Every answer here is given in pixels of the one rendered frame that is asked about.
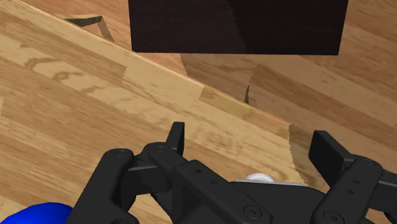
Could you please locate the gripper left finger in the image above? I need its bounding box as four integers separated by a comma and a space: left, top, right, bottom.
65, 122, 273, 224

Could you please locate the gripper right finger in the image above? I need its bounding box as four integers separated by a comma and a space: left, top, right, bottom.
308, 130, 397, 224

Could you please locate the blue round object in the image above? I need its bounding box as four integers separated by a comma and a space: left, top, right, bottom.
0, 202, 74, 224

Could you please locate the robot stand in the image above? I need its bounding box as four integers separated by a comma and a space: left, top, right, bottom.
128, 0, 349, 56

